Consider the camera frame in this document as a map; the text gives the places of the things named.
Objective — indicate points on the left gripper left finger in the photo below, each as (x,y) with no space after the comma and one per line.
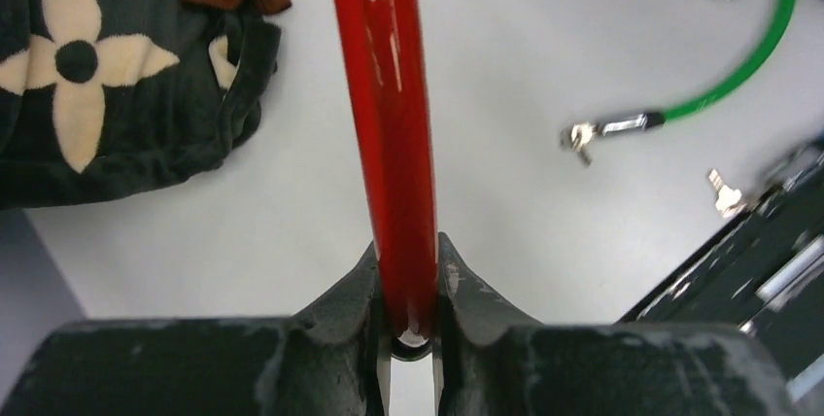
(330,358)

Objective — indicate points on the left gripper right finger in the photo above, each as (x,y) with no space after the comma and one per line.
(491,358)

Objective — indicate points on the red cable lock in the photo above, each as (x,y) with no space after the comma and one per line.
(384,60)

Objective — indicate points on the black floral plush blanket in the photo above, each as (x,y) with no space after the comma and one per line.
(104,99)

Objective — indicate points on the green cable lock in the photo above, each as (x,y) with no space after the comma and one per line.
(576,137)

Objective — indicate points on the blue cable lock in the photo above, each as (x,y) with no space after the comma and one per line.
(727,197)

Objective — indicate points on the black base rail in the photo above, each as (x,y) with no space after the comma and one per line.
(762,273)

